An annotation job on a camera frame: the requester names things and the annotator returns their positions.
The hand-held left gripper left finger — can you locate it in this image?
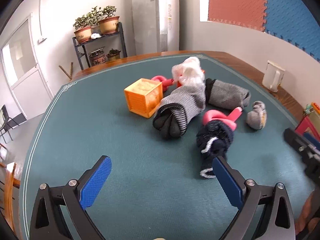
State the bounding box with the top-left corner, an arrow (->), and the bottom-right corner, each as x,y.
29,155 -> 112,240

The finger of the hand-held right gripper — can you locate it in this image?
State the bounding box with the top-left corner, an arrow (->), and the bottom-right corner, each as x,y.
284,128 -> 316,155

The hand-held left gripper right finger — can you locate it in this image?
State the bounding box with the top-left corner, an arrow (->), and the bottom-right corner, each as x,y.
212,156 -> 295,240

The navy blue sock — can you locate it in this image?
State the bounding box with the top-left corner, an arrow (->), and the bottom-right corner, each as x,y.
196,121 -> 235,180

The orange embossed cube box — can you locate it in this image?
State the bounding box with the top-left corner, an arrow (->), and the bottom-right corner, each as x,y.
124,78 -> 164,119

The white plastic bag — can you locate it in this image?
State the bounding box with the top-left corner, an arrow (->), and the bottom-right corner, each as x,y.
172,57 -> 206,88

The pink foam tube knot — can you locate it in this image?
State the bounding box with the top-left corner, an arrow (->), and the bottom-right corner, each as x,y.
202,107 -> 243,132
151,75 -> 180,92

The person's right forearm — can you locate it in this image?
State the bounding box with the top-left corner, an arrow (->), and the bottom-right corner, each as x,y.
296,192 -> 320,233

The colourful toy box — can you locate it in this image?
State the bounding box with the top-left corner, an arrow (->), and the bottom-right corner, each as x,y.
295,102 -> 320,140

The small grey sock ball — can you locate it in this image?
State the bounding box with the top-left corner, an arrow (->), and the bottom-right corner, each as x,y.
246,101 -> 267,130

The white plastic jug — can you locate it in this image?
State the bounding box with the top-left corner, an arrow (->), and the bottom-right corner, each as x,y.
262,60 -> 286,93

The grey sock with black cuff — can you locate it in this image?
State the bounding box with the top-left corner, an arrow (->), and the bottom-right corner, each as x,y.
205,78 -> 251,110

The wooden chair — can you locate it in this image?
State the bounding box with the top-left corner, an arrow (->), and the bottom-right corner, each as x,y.
0,142 -> 22,230

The grey sock with black toe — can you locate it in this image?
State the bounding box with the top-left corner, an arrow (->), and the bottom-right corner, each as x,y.
153,84 -> 207,139

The black chair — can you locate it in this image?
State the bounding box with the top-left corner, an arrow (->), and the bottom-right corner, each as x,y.
0,104 -> 14,143

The wooden stick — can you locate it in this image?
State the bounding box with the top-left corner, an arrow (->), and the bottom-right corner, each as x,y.
59,62 -> 73,80

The decorated dark plant pot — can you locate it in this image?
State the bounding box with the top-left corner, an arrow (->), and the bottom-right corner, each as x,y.
89,47 -> 106,67

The white door with window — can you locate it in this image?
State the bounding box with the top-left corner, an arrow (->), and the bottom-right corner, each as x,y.
0,12 -> 54,120

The small succulent pot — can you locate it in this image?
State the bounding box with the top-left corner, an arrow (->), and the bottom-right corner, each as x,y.
106,49 -> 122,62

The black metal plant shelf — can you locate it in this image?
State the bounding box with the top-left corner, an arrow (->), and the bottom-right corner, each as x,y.
72,22 -> 127,71

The potted plant in tan pot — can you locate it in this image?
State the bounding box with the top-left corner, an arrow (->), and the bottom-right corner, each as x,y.
73,14 -> 93,43
96,6 -> 120,35

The white standing air conditioner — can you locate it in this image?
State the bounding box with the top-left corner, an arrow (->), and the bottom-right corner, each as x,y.
129,0 -> 180,55

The blue foam wall mat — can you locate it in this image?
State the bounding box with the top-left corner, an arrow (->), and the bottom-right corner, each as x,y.
264,0 -> 320,62

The red foam wall mat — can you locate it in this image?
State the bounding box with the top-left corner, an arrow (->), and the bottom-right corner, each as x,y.
207,0 -> 267,32

